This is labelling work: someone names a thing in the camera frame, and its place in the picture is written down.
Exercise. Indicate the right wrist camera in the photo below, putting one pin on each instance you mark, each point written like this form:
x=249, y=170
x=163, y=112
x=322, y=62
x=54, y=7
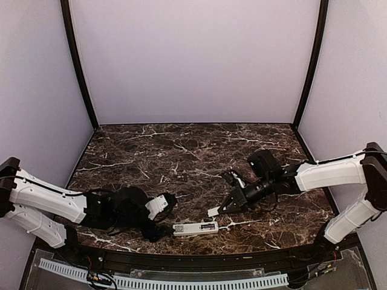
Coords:
x=233, y=178

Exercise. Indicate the black front rail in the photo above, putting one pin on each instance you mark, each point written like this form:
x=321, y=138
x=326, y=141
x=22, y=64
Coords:
x=290, y=259

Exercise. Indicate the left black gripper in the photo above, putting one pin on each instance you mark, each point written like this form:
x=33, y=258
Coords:
x=154, y=232

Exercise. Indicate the left black frame post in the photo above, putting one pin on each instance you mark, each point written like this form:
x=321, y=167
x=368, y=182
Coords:
x=75, y=57

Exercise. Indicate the grey battery cover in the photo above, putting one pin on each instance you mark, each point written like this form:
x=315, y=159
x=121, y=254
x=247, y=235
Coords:
x=213, y=212

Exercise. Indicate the right black frame post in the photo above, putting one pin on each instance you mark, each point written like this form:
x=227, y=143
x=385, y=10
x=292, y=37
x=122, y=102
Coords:
x=315, y=52

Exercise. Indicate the white remote control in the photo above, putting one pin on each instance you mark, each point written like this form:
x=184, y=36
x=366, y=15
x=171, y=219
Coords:
x=193, y=229

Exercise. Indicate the black frame post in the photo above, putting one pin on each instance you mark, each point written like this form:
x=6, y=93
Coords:
x=315, y=52
x=75, y=57

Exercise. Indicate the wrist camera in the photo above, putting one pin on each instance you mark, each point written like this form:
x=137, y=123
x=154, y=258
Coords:
x=163, y=203
x=233, y=178

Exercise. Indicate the white cable duct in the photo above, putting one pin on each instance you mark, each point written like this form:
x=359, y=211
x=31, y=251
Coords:
x=125, y=282

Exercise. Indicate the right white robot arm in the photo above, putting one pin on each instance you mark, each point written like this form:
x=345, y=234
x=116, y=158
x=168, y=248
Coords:
x=367, y=167

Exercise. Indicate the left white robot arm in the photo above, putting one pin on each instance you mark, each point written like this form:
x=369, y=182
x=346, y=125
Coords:
x=26, y=199

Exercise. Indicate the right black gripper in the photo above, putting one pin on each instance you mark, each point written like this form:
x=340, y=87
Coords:
x=239, y=199

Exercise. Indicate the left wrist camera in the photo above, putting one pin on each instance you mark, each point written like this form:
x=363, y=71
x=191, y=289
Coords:
x=163, y=203

